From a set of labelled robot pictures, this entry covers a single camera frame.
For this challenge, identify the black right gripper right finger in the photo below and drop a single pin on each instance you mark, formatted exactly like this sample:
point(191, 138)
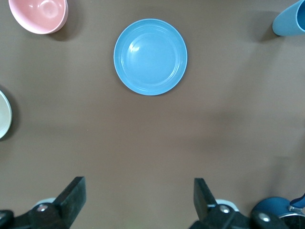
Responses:
point(207, 210)

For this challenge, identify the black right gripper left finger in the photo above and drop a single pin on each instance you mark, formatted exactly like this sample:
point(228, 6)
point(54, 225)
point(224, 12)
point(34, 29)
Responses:
point(69, 205)

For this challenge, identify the blue plate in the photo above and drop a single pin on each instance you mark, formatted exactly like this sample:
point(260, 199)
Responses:
point(150, 57)

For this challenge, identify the dark blue saucepan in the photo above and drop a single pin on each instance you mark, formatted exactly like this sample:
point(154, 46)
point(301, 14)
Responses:
point(271, 205)

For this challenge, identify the beige plate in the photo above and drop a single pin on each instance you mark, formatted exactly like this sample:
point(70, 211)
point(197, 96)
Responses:
point(4, 114)

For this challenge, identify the pink bowl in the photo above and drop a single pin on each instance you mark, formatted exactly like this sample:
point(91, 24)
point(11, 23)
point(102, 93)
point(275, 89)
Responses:
point(35, 14)

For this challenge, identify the blue cup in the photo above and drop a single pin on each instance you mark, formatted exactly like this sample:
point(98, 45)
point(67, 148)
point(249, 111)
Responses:
point(286, 23)

